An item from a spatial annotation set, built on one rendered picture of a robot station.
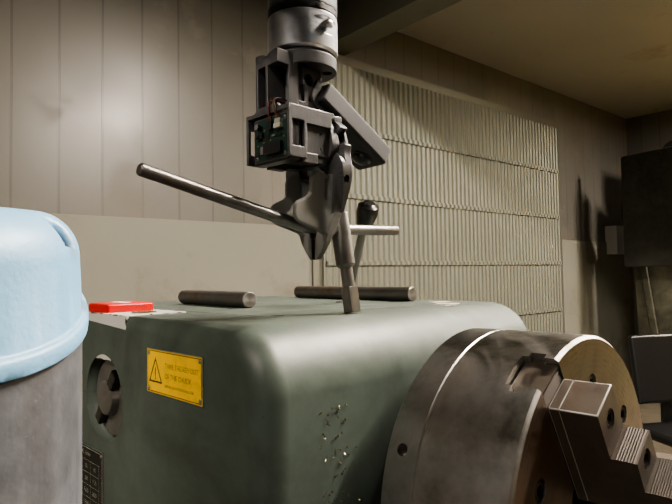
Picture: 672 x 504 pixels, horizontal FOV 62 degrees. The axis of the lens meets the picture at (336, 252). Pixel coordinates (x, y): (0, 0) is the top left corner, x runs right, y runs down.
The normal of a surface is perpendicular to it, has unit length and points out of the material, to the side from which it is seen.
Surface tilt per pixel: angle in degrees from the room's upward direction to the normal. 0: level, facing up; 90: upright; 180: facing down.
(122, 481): 90
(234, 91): 90
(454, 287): 90
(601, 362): 90
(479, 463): 64
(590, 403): 31
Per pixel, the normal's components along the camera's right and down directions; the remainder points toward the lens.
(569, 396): -0.38, -0.86
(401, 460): -0.68, -0.34
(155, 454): -0.71, -0.01
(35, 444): 0.97, -0.03
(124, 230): 0.65, -0.04
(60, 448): 1.00, -0.02
